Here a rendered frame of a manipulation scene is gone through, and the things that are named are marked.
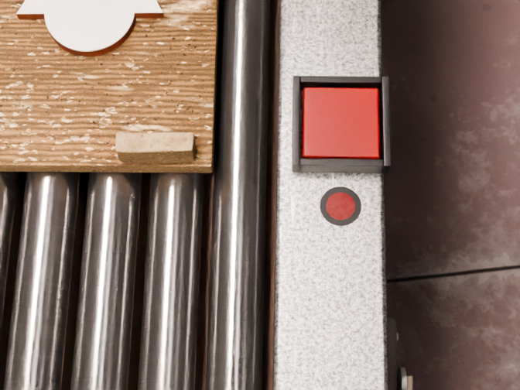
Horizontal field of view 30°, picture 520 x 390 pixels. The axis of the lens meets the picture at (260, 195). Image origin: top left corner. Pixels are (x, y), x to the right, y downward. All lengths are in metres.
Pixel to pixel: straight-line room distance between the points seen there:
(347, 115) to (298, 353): 0.19
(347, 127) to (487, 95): 1.09
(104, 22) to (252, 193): 0.18
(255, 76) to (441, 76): 1.07
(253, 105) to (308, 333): 0.19
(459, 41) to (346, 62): 1.08
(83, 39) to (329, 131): 0.21
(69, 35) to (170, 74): 0.09
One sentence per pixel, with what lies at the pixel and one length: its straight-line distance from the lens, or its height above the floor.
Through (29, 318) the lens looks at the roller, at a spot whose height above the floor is 0.92.
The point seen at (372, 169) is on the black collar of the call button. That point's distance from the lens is 0.75.
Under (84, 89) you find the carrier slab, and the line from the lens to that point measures 0.78.
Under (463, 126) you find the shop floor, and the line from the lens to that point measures 1.80.
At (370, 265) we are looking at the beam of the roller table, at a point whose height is 0.91.
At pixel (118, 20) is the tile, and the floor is 0.95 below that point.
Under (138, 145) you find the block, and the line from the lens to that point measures 0.72.
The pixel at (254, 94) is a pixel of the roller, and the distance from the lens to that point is 0.78.
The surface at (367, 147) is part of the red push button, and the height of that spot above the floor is 0.93.
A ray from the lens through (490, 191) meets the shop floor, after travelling 1.76.
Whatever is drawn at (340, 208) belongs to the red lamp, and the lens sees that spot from 0.75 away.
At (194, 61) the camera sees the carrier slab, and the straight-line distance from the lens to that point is 0.78.
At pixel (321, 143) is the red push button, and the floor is 0.93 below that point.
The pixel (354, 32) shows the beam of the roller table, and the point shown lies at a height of 0.91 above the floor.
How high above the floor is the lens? 1.63
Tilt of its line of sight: 71 degrees down
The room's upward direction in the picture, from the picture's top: 4 degrees counter-clockwise
